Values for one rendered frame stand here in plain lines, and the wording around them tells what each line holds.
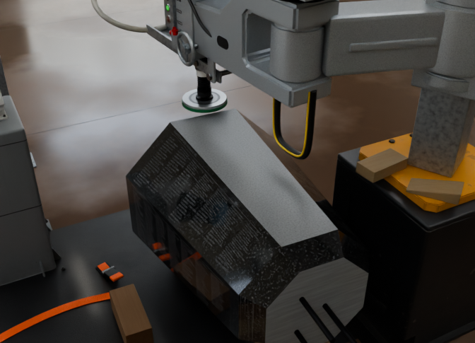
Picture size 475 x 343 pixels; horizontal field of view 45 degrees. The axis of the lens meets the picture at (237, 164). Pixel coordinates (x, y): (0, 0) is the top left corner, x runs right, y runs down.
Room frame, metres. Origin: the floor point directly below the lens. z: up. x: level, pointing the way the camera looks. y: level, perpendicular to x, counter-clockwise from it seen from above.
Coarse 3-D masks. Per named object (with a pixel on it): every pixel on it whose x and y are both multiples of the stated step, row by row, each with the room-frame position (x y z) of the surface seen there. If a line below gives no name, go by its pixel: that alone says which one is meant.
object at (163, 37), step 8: (152, 32) 2.78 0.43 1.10; (160, 32) 2.84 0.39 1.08; (168, 32) 2.84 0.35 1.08; (160, 40) 2.71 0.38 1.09; (168, 40) 2.64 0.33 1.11; (200, 64) 2.40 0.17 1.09; (216, 72) 2.29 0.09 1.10; (224, 72) 2.31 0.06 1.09; (208, 80) 2.28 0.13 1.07; (216, 80) 2.29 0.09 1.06
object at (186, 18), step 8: (176, 0) 2.45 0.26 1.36; (184, 0) 2.39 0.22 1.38; (192, 0) 2.36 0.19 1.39; (200, 0) 2.38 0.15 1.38; (184, 8) 2.39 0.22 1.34; (184, 16) 2.40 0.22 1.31; (192, 16) 2.36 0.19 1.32; (184, 24) 2.40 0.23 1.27; (192, 24) 2.36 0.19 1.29; (192, 32) 2.36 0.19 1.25; (184, 40) 2.41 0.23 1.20; (176, 48) 2.47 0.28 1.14; (200, 56) 2.37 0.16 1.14
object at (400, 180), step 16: (384, 144) 2.22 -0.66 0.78; (400, 144) 2.22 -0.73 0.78; (464, 160) 2.09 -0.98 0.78; (400, 176) 1.96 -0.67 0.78; (416, 176) 1.96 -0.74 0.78; (432, 176) 1.96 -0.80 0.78; (464, 176) 1.96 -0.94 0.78; (464, 192) 1.85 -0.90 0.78; (432, 208) 1.77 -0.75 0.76; (448, 208) 1.79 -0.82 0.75
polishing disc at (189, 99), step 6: (192, 90) 2.58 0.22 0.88; (216, 90) 2.58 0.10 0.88; (186, 96) 2.51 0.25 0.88; (192, 96) 2.51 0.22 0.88; (216, 96) 2.51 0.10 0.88; (222, 96) 2.51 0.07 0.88; (186, 102) 2.44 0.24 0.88; (192, 102) 2.44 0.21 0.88; (198, 102) 2.44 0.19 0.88; (204, 102) 2.44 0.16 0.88; (210, 102) 2.44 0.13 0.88; (216, 102) 2.44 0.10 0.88; (222, 102) 2.44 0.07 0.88; (192, 108) 2.40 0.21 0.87; (198, 108) 2.39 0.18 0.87; (204, 108) 2.39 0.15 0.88; (210, 108) 2.39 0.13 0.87
